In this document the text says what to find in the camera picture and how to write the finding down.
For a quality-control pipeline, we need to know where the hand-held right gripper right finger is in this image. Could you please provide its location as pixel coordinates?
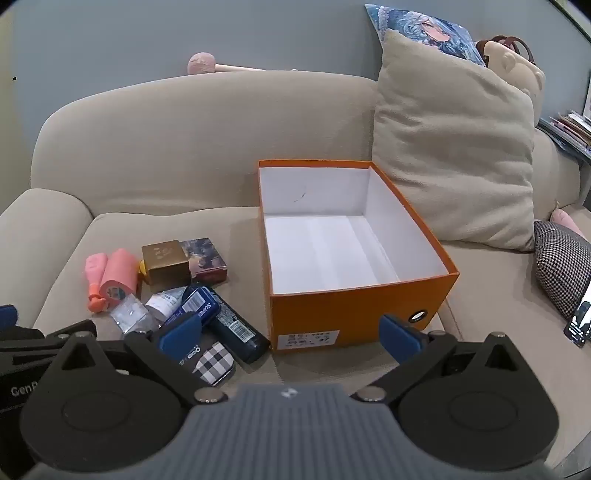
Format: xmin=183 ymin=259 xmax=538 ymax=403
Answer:
xmin=348 ymin=315 xmax=535 ymax=407

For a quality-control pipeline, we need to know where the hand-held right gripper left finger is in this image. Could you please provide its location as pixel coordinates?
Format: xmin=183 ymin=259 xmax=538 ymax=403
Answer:
xmin=46 ymin=311 xmax=229 ymax=407

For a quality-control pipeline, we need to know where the white tube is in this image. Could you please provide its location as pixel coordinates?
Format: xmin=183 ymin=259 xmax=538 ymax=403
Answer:
xmin=145 ymin=285 xmax=190 ymax=321

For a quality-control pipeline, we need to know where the printed packet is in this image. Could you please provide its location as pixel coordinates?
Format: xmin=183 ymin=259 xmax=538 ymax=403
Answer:
xmin=180 ymin=285 xmax=220 ymax=326

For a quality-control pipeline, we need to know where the plaid zip case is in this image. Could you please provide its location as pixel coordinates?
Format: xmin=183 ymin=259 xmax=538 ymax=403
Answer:
xmin=175 ymin=340 xmax=237 ymax=386

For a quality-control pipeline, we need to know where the clear plastic box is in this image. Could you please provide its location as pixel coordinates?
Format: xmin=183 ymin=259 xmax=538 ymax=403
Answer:
xmin=110 ymin=295 xmax=160 ymax=334

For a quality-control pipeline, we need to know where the dark blue bottle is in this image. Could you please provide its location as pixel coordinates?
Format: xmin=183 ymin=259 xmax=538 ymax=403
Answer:
xmin=203 ymin=288 xmax=271 ymax=364

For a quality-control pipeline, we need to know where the gold box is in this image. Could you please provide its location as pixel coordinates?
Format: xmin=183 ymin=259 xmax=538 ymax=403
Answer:
xmin=141 ymin=239 xmax=191 ymax=286

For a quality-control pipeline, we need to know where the orange cardboard box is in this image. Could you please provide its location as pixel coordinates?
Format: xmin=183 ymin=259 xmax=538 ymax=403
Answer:
xmin=257 ymin=159 xmax=460 ymax=352

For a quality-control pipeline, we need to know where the dark printed card box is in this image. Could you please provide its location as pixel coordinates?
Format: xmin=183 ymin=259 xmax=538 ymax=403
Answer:
xmin=180 ymin=237 xmax=229 ymax=282

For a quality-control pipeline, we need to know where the pink cylindrical bottle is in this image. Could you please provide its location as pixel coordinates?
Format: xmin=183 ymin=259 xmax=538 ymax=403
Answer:
xmin=99 ymin=248 xmax=140 ymax=304

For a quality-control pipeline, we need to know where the pink pump bottle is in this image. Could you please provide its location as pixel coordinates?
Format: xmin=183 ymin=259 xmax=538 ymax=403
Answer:
xmin=85 ymin=253 xmax=110 ymax=315

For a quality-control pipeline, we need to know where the houndstooth cushion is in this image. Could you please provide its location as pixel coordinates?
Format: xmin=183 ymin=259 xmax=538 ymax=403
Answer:
xmin=533 ymin=220 xmax=591 ymax=319

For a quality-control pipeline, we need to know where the black smartphone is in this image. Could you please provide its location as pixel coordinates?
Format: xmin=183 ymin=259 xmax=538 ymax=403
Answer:
xmin=564 ymin=282 xmax=591 ymax=347

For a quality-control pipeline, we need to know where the beige sofa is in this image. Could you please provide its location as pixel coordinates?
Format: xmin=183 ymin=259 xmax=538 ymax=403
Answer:
xmin=0 ymin=69 xmax=591 ymax=480

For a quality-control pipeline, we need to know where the beige throw pillow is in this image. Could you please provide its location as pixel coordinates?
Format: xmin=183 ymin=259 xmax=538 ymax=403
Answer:
xmin=372 ymin=28 xmax=536 ymax=252

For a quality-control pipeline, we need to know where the pink plush toy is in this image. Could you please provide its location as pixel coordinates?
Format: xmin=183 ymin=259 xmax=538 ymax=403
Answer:
xmin=549 ymin=208 xmax=587 ymax=241

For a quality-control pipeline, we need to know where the stack of magazines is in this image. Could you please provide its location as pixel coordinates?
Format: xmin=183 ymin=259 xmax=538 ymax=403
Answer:
xmin=536 ymin=110 xmax=591 ymax=160

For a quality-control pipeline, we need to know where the pink massage mallet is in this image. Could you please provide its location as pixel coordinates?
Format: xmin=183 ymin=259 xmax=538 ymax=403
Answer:
xmin=187 ymin=53 xmax=266 ymax=75

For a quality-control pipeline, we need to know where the printed figure pillow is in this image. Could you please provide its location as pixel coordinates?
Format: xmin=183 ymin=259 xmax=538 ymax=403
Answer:
xmin=365 ymin=4 xmax=485 ymax=68

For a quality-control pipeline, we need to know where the cream bag with brown handles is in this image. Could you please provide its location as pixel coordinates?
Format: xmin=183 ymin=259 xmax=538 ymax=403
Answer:
xmin=475 ymin=36 xmax=546 ymax=112

